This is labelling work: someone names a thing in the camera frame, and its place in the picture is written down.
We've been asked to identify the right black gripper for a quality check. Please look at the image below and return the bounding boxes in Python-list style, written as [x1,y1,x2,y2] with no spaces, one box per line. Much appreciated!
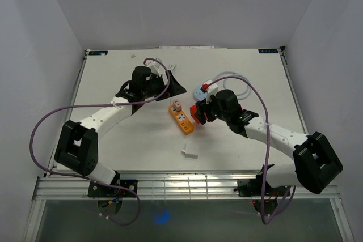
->
[195,93,230,125]

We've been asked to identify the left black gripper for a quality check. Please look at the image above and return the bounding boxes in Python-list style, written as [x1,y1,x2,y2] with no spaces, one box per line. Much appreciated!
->
[142,70,185,101]

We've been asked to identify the red cube socket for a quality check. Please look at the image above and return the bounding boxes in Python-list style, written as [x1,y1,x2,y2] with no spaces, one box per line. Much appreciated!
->
[189,104,200,124]

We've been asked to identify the orange power strip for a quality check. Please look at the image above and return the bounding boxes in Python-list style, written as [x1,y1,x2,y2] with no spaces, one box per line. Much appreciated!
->
[168,104,194,135]

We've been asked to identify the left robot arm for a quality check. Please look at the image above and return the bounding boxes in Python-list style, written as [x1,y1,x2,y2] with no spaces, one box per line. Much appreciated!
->
[55,66,187,197]

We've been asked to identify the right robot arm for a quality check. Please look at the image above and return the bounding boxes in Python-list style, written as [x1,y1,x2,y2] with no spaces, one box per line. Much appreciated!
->
[190,90,343,195]

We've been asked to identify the light blue round socket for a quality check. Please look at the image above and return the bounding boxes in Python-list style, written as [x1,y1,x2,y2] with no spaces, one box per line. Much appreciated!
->
[193,84,207,102]

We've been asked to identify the white charger adapter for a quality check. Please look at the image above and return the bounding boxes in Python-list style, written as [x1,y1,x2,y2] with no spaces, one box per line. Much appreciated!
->
[181,143,199,159]

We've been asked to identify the black corner label left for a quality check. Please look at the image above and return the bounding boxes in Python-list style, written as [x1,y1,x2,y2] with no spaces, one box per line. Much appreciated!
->
[88,50,108,56]

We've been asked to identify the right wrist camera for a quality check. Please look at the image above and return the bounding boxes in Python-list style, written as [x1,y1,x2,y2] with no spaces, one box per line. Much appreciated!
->
[201,80,218,104]

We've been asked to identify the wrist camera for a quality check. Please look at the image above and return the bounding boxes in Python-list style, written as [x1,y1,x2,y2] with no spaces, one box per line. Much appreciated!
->
[146,60,162,77]
[201,80,218,104]

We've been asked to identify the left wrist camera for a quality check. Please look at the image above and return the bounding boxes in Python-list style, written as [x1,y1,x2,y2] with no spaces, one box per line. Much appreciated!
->
[146,60,162,77]

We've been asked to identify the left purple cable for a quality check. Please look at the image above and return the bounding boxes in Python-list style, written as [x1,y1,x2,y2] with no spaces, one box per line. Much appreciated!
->
[29,57,171,226]

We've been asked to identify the purple cable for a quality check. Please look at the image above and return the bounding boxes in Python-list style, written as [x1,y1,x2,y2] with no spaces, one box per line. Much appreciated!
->
[29,57,171,226]
[208,75,297,225]

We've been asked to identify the light blue socket cable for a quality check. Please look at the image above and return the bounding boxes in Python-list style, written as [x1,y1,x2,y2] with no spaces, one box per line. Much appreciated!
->
[213,71,252,101]

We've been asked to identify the aluminium front rail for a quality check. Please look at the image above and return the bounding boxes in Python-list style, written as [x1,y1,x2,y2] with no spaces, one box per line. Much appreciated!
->
[31,174,341,201]

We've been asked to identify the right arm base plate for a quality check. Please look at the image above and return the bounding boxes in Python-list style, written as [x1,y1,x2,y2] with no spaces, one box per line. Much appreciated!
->
[233,179,290,197]

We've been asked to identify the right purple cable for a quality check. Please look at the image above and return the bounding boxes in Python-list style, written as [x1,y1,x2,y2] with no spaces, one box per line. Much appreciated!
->
[208,75,297,225]

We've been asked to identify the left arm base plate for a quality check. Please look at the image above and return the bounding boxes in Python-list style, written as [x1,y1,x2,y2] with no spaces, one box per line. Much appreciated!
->
[87,179,138,198]

